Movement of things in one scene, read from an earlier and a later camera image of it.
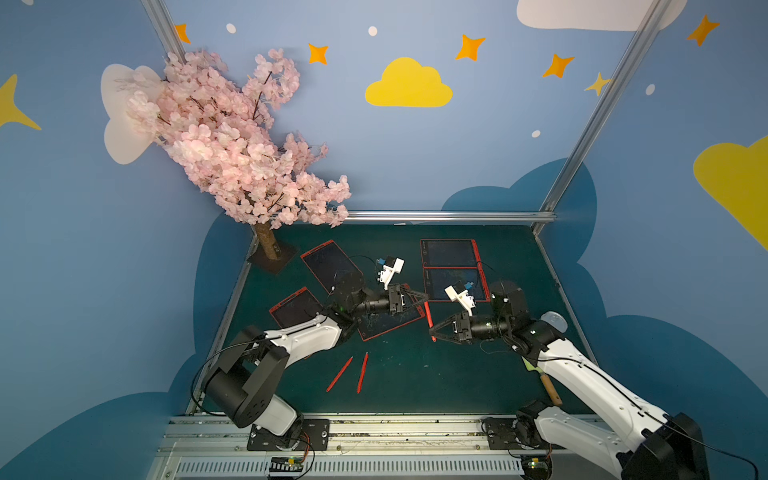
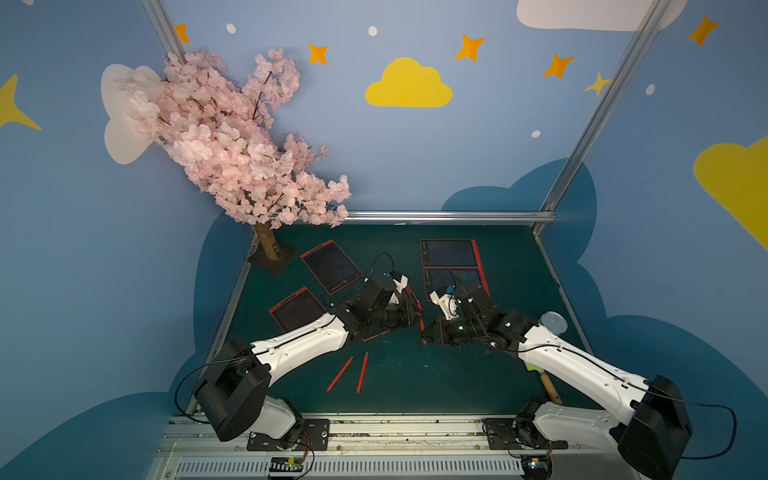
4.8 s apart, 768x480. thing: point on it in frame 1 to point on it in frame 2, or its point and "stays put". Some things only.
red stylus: x=339 y=375 stays put
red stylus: x=485 y=284 stays put
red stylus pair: x=430 y=319 to x=422 y=328
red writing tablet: x=298 y=308 stays put
